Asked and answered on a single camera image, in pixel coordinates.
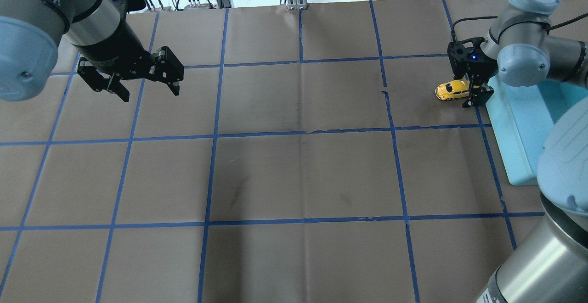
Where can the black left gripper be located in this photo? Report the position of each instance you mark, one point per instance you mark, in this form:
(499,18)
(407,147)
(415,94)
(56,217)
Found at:
(111,42)

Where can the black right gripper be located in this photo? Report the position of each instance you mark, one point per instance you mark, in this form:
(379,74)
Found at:
(482,68)

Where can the yellow beetle toy car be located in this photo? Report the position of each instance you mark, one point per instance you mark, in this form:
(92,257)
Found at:
(454,89)

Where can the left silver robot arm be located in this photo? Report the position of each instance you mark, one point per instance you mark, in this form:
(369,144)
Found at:
(31,31)

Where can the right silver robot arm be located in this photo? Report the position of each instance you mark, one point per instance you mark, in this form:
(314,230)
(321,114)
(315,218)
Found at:
(550,265)

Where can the light blue plastic bin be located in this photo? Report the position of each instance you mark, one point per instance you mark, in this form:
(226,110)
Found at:
(522,118)

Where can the brown paper table cover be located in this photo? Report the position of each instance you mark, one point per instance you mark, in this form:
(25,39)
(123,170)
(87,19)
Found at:
(306,159)

